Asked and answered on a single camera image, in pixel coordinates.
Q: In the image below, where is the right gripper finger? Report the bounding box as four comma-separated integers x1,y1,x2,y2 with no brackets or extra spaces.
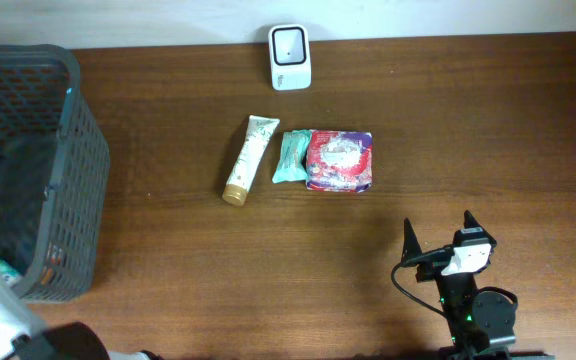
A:
462,210,485,234
400,218,422,267

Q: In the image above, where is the red purple tissue pack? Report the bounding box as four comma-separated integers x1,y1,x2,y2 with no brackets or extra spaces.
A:
306,130,373,193

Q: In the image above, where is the teal wet wipes pack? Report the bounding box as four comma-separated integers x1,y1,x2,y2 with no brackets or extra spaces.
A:
272,130,312,183

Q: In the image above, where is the white cream tube gold cap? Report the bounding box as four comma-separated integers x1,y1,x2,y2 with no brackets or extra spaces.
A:
222,115,280,206

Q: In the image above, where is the small teal tissue pack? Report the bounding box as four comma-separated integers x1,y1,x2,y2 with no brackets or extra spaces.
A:
0,258,23,287

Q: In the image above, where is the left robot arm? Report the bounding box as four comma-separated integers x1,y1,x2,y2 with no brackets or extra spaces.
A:
0,274,159,360

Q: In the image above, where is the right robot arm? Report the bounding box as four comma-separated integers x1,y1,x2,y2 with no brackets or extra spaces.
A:
391,211,552,359

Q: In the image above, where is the white barcode scanner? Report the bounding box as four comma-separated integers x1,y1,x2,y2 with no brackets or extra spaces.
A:
268,24,312,91

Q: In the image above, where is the grey plastic mesh basket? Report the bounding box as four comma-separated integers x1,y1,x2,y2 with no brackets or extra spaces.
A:
0,45,110,303

